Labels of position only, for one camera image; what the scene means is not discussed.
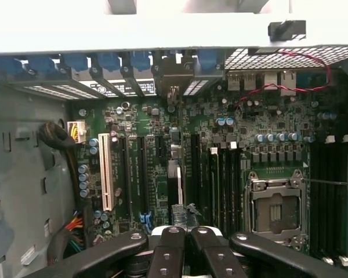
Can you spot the white power connector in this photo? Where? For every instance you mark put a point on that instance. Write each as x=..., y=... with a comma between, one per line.
x=79, y=131

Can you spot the short black expansion slot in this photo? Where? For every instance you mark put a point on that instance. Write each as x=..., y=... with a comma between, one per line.
x=159, y=146

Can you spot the metal CPU socket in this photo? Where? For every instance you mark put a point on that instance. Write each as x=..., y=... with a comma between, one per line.
x=278, y=188

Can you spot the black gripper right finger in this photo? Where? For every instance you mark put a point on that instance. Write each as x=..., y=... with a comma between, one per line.
x=217, y=257

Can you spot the tall silver port block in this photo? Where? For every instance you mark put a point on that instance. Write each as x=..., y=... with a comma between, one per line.
x=287, y=78

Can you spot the long black expansion slot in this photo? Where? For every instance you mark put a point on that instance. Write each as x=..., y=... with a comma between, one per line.
x=126, y=179
x=195, y=168
x=143, y=176

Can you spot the small black chassis module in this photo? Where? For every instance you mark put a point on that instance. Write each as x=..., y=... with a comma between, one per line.
x=264, y=51

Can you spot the black RAM slot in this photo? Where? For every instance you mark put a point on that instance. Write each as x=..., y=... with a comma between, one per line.
x=238, y=188
x=223, y=188
x=231, y=188

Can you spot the blue slot retention clip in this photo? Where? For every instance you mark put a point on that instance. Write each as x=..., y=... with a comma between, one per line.
x=108, y=62
x=43, y=66
x=140, y=61
x=11, y=68
x=76, y=62
x=207, y=60

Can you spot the green motherboard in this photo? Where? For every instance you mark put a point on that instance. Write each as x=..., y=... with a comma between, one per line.
x=139, y=116

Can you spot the black plastic clip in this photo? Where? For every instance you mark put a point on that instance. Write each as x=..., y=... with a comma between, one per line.
x=295, y=29

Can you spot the RAM stick with black chips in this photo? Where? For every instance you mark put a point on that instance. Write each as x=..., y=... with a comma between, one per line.
x=214, y=188

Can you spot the black open PC case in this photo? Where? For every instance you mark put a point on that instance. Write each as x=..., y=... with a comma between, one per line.
x=75, y=29

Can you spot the silver square port block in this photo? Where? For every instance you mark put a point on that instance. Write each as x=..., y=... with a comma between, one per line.
x=270, y=76

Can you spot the silver socket locking lever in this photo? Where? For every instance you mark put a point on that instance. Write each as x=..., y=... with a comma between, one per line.
x=327, y=182

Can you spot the white expansion slot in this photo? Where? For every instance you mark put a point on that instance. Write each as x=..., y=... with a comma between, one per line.
x=105, y=173

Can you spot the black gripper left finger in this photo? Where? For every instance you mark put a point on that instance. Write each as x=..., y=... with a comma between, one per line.
x=168, y=255

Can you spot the silver USB port stack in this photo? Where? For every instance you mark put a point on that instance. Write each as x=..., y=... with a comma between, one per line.
x=234, y=81
x=250, y=81

